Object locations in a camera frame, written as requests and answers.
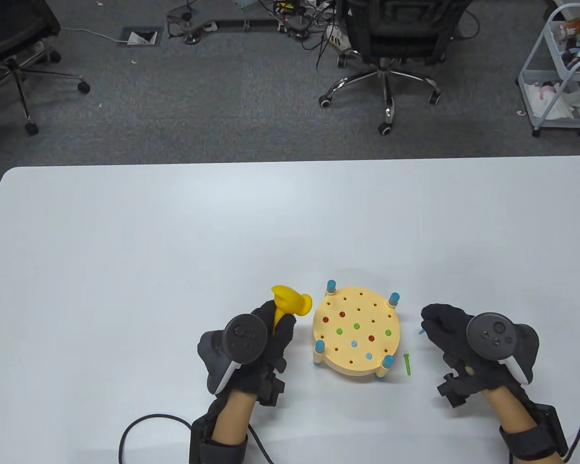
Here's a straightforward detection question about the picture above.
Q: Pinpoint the person's right hand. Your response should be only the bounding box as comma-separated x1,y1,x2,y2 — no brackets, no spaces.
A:
420,303,532,409

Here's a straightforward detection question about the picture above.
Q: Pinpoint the yellow toy hammer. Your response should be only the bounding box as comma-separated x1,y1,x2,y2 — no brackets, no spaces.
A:
271,285,313,335

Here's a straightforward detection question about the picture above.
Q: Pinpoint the person's right forearm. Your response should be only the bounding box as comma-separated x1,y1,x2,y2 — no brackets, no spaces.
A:
481,384,568,464

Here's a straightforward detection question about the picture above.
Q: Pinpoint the black wrist camera strap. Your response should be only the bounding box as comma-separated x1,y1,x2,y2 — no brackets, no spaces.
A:
189,418,248,464
499,404,569,461

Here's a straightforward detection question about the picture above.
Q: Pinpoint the yellow round tap bench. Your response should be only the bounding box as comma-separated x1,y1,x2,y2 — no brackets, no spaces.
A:
312,279,401,381

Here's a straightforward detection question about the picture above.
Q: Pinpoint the person's left hand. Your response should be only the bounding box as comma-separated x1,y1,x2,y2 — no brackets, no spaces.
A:
196,300,298,406

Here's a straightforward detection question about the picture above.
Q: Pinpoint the white crumpled cloth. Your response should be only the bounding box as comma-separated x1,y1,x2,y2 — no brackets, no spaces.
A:
526,81,580,120

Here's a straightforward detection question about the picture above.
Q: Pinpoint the black office chair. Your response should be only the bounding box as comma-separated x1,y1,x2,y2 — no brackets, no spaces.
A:
0,0,91,137
318,0,479,137

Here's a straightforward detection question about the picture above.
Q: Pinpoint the white utility cart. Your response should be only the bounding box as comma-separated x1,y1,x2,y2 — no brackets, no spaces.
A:
516,4,580,138

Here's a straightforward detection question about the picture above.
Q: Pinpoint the floor outlet box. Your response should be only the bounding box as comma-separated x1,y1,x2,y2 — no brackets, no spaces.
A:
117,28,163,47

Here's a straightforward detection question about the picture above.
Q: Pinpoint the grey desk base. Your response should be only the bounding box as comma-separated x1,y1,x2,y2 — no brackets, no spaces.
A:
167,6,281,45

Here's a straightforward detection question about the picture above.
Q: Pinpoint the person's left forearm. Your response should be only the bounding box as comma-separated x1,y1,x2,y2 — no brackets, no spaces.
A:
208,389,259,464

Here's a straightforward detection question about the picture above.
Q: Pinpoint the white floor cable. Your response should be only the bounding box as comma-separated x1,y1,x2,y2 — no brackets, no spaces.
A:
58,27,126,45

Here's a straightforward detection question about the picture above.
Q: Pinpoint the tangle of black cables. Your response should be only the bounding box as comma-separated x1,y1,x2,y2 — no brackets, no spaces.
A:
259,0,353,68

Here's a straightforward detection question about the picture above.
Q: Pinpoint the black grey hand controller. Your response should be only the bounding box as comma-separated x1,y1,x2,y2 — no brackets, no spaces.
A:
466,313,540,386
197,313,269,395

